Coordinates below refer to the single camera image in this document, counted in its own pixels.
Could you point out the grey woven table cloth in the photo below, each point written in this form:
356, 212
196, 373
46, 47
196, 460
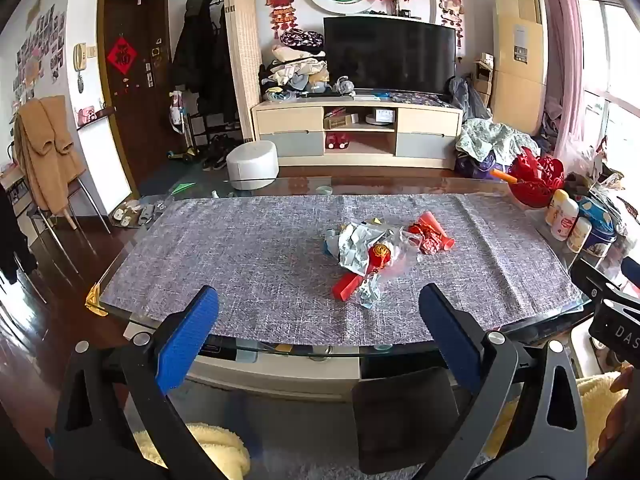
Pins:
250, 270

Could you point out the person's right hand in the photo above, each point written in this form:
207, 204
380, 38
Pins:
620, 420

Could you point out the kick scooter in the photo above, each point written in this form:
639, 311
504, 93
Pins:
185, 130

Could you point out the floral blanket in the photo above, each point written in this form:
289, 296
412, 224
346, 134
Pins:
490, 140

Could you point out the blue-grey clothing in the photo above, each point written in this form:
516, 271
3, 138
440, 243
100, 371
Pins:
465, 97

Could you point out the pink curtain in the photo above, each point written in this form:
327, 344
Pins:
562, 60

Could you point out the red plastic bag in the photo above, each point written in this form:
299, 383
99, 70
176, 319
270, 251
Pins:
427, 242

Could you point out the orange stick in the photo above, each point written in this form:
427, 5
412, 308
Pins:
501, 175

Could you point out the cardboard boxes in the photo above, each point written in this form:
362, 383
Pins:
484, 77

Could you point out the beige television cabinet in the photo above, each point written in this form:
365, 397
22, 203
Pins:
290, 120

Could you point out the red diamond door charm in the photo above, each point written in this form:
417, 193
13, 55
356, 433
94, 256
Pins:
121, 56

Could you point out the white board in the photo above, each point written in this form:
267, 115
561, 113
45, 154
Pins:
107, 165

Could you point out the pink plastic cone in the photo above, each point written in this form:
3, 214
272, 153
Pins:
430, 218

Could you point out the pile of clothes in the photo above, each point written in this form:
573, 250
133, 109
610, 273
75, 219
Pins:
295, 70

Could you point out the slippers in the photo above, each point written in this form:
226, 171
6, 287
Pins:
135, 214

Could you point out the person's right forearm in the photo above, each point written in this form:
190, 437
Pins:
592, 405

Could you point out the white device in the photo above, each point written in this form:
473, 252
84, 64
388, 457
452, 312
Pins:
381, 116

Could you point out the yellow corner guard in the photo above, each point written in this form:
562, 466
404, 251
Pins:
95, 302

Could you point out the window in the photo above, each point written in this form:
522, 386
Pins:
612, 60

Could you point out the white bottle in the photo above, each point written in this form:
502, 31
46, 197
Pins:
565, 220
556, 207
579, 235

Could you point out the pink toy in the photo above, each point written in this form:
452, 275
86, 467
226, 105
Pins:
87, 114

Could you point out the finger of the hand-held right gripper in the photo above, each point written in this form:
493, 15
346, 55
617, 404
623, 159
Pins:
590, 275

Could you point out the black bin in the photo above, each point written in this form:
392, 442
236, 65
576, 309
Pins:
405, 420

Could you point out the black shoes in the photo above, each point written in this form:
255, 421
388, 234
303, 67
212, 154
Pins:
220, 152

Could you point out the black garment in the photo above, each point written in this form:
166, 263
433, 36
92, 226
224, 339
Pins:
15, 235

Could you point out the black television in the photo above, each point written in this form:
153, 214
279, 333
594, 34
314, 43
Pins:
390, 55

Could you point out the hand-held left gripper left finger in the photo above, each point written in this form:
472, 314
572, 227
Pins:
187, 335

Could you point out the red fish wall ornament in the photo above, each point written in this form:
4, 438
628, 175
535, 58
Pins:
281, 0

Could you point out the green paper plane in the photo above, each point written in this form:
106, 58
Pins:
181, 188

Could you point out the red cardboard tube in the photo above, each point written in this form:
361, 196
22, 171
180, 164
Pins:
350, 287

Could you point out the brown wooden door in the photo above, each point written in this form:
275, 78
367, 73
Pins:
135, 120

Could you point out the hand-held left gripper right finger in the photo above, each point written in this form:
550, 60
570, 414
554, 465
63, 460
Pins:
450, 340

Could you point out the yellow fleece garment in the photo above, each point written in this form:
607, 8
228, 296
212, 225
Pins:
215, 447

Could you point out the wall intercom phone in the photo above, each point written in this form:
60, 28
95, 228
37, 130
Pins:
79, 56

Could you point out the wall photos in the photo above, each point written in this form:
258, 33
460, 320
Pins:
37, 50

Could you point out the red toy car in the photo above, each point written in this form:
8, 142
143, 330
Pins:
337, 140

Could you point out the clear plastic bag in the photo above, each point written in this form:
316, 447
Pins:
402, 252

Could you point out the dog wall ornament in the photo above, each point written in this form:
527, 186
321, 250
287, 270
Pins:
449, 2

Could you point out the red plastic basket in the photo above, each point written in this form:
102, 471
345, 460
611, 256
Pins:
537, 180

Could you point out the metal chair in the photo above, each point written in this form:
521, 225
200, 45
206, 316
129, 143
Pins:
82, 200

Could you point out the white round stool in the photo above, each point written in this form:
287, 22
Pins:
252, 162

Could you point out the standing air conditioner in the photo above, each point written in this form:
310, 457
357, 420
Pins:
520, 60

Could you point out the blue tin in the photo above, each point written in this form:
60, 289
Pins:
600, 242

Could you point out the brown coat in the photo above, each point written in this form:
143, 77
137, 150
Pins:
45, 150

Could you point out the dark hanging coats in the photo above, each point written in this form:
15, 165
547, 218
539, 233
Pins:
200, 60

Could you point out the woven folding screen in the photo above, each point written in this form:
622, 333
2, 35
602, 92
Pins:
242, 60

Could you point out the red and gold ornament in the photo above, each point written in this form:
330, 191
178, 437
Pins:
382, 251

